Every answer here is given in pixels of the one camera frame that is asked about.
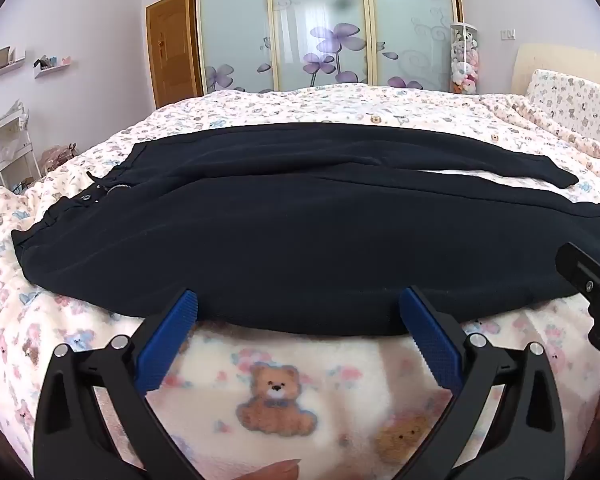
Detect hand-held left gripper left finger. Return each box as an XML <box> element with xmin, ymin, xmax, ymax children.
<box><xmin>32</xmin><ymin>287</ymin><xmax>206</xmax><ymax>480</ymax></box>

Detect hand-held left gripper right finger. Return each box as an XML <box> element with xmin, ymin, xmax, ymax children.
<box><xmin>399</xmin><ymin>285</ymin><xmax>567</xmax><ymax>480</ymax></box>

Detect dark navy pants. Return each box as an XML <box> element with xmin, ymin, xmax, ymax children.
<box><xmin>11</xmin><ymin>121</ymin><xmax>600</xmax><ymax>338</ymax></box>

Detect person's left hand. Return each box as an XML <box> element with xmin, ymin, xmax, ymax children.
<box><xmin>247</xmin><ymin>459</ymin><xmax>302</xmax><ymax>480</ymax></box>

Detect bear print fleece blanket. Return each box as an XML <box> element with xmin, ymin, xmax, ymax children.
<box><xmin>0</xmin><ymin>82</ymin><xmax>600</xmax><ymax>480</ymax></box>

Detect bear print pillow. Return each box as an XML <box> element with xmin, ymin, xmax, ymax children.
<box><xmin>525</xmin><ymin>69</ymin><xmax>600</xmax><ymax>168</ymax></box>

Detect cream bed headboard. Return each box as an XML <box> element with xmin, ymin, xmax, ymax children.
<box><xmin>511</xmin><ymin>42</ymin><xmax>600</xmax><ymax>97</ymax></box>

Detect pink bag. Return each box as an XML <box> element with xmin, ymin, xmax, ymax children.
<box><xmin>39</xmin><ymin>142</ymin><xmax>79</xmax><ymax>177</ymax></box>

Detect clear cylinder of plush toys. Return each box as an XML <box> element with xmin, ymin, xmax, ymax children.
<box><xmin>449</xmin><ymin>22</ymin><xmax>481</xmax><ymax>95</ymax></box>

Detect wooden door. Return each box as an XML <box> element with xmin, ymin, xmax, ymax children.
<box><xmin>145</xmin><ymin>0</ymin><xmax>203</xmax><ymax>110</ymax></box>

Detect floral glass sliding wardrobe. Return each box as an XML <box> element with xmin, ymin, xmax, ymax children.
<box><xmin>185</xmin><ymin>0</ymin><xmax>465</xmax><ymax>94</ymax></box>

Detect white wire rack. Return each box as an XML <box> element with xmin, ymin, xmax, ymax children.
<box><xmin>0</xmin><ymin>101</ymin><xmax>44</xmax><ymax>194</ymax></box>

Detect short white wall shelf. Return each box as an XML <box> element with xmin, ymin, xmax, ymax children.
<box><xmin>34</xmin><ymin>57</ymin><xmax>74</xmax><ymax>79</ymax></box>

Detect long white wall shelf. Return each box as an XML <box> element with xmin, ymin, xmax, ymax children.
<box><xmin>0</xmin><ymin>49</ymin><xmax>27</xmax><ymax>86</ymax></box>

